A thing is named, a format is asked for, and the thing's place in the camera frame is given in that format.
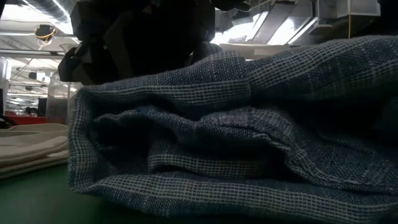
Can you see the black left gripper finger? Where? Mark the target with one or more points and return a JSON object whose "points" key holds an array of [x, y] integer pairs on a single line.
{"points": [[73, 67]]}

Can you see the blue patterned garment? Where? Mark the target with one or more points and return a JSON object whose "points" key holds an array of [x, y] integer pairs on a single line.
{"points": [[248, 140]]}

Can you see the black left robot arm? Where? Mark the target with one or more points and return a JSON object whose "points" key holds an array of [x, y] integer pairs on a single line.
{"points": [[230, 3]]}

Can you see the clear spray bottle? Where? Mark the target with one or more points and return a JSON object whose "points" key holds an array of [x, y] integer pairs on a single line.
{"points": [[57, 102]]}

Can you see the round black yellow fixture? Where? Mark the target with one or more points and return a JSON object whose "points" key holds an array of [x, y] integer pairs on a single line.
{"points": [[45, 31]]}

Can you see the red plastic crate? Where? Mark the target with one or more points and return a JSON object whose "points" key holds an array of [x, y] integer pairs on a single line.
{"points": [[25, 119]]}

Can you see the cream folded cloth pile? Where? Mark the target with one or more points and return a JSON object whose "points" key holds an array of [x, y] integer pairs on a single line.
{"points": [[31, 146]]}

